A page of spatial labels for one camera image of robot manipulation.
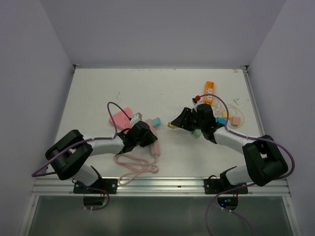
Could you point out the aluminium front rail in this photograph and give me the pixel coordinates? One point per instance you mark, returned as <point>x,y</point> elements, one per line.
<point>155,187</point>

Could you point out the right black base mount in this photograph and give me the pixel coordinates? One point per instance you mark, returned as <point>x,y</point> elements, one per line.
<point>214,185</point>

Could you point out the green cube plug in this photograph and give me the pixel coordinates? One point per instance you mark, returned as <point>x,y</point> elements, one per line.
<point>196,133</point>

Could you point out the right side rail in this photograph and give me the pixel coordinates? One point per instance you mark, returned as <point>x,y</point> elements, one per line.
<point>254,98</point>

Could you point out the yellow charger plug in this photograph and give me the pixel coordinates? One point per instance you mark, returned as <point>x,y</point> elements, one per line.
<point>225,115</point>

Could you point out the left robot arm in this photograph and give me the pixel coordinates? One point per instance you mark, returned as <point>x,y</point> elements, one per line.
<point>68,156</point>

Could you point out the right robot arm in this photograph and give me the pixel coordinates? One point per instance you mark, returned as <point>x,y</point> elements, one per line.
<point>239,175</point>

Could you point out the teal cube plug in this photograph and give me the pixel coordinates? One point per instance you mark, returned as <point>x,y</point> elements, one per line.
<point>156,122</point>

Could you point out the yellow cube plug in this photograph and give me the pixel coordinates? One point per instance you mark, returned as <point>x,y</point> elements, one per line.
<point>171,126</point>

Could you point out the long pink power strip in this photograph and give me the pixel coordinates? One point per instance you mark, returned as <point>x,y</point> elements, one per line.
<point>155,147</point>

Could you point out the pink triangular socket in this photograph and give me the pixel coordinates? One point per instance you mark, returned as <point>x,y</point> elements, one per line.
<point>121,120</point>

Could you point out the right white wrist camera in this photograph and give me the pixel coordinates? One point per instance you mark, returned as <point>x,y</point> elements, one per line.
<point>196,100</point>

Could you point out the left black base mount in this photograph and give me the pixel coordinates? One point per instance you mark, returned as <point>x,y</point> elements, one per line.
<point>109,185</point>

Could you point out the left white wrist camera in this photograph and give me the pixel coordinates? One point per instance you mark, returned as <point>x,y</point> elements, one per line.
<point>135,119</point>

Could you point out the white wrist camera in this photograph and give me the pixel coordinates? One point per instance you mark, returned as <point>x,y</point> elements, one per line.
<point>135,119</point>
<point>196,100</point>

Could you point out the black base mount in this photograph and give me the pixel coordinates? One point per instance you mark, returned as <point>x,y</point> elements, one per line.
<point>109,185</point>
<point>214,185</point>

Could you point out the orange power strip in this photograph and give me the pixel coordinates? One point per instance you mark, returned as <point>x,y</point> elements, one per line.
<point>209,90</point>

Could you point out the blue plug adapter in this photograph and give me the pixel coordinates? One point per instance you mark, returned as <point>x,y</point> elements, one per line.
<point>221,120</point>

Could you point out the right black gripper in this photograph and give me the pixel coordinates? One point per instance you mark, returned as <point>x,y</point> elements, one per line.
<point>182,120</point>

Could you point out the pink charger plug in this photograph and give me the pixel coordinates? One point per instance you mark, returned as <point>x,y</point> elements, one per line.
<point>235,122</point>

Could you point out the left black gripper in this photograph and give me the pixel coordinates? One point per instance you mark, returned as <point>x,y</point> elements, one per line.
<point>150,138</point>

